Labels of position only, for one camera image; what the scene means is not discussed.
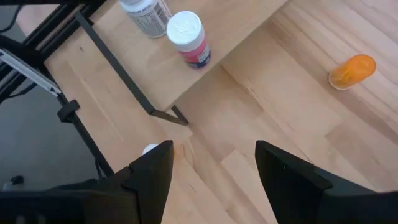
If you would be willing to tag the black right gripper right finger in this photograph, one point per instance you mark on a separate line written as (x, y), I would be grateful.
(298, 193)

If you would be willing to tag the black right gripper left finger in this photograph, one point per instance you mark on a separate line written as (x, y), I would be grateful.
(143, 193)

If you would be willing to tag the pink bottle white cap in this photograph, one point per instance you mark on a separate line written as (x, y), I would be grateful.
(188, 34)

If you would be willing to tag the white medicine bottle white cap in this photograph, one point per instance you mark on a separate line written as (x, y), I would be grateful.
(149, 15)

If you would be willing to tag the black frame clamp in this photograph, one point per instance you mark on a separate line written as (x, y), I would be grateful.
(68, 111)

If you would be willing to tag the wooden shelf black frame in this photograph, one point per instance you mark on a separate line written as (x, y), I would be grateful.
(149, 68)

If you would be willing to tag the black aluminium table frame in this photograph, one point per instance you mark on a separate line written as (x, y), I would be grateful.
(12, 46)

